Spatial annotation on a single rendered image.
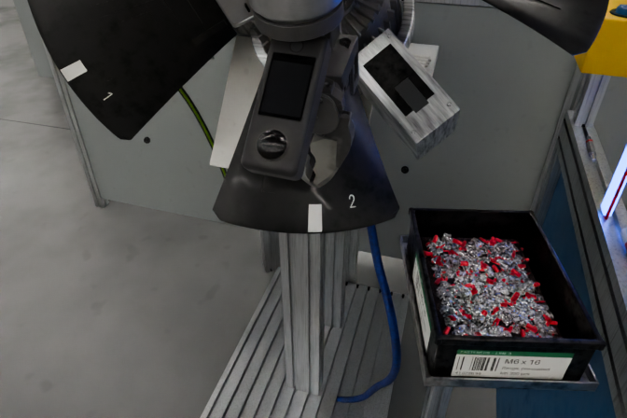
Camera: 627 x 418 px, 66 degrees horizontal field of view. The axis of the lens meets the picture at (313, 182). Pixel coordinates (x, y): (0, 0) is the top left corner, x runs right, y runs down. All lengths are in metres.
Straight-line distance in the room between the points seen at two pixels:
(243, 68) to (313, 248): 0.39
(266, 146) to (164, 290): 1.49
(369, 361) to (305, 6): 1.23
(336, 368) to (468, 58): 0.93
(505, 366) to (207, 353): 1.17
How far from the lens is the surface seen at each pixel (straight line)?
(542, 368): 0.59
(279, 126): 0.37
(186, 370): 1.59
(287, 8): 0.36
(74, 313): 1.86
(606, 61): 0.91
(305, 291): 1.10
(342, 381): 1.45
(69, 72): 0.73
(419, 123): 0.65
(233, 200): 0.54
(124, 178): 2.11
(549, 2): 0.58
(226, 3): 0.67
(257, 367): 1.46
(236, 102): 0.85
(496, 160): 1.54
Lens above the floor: 1.28
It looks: 34 degrees down
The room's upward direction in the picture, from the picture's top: straight up
